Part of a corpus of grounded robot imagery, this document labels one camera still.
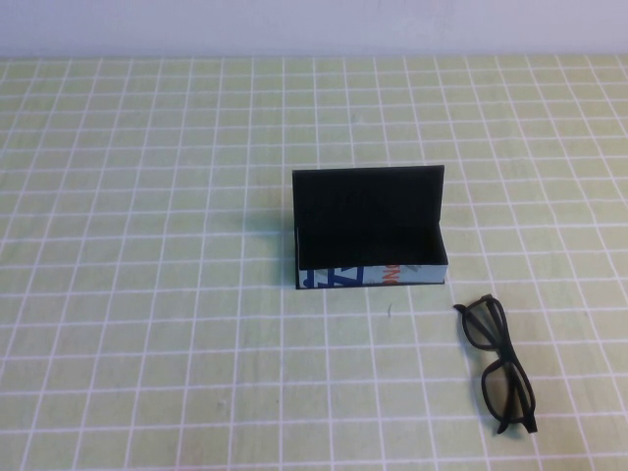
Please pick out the black printed glasses case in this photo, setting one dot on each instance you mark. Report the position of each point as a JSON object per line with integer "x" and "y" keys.
{"x": 363, "y": 216}

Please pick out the black framed glasses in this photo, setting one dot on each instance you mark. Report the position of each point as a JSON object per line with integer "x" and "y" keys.
{"x": 504, "y": 353}

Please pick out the green checked tablecloth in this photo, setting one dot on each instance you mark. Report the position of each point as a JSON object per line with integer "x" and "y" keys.
{"x": 196, "y": 343}

